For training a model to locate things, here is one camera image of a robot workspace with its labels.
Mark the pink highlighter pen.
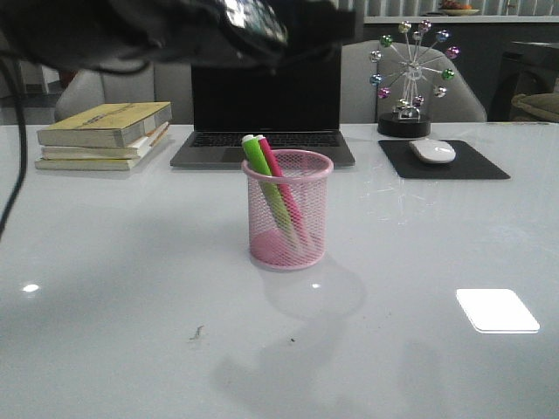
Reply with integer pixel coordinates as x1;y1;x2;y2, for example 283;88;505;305
257;135;312;250

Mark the green highlighter pen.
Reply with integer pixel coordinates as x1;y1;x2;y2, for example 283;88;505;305
241;134;300;250

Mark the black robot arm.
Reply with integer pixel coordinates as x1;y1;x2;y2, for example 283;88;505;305
1;1;358;72

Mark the pink mesh pen holder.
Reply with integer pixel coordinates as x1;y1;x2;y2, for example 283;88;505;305
241;149;334;271

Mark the grey laptop computer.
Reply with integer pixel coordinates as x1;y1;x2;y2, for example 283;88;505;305
170;48;355;169

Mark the middle cream book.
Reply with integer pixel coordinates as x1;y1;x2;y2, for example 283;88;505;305
41;122;169;160

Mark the cream book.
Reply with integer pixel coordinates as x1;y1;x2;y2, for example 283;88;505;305
35;131;167;171
41;122;169;160

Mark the right grey armchair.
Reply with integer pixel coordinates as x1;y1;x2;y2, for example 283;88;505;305
340;40;487;123

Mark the grey armchair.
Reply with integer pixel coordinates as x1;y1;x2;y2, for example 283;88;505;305
54;64;194;124
340;40;487;123

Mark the white computer mouse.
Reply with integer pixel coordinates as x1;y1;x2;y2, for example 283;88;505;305
409;139;456;164

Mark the left grey armchair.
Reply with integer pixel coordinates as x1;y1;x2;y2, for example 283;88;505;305
54;64;194;124

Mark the top yellow book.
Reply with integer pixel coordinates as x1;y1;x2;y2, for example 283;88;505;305
37;101;172;148

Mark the ferris wheel desk ornament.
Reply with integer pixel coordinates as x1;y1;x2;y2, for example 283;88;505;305
369;19;456;139

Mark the black mouse pad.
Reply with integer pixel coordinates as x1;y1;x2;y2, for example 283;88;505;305
377;139;511;180

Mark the bottom cream book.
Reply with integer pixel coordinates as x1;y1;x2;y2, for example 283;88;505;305
35;131;167;171

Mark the fruit bowl on counter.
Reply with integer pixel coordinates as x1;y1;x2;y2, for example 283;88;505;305
439;0;479;17

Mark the dark side table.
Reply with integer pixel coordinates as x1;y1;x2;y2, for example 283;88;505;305
488;41;558;121

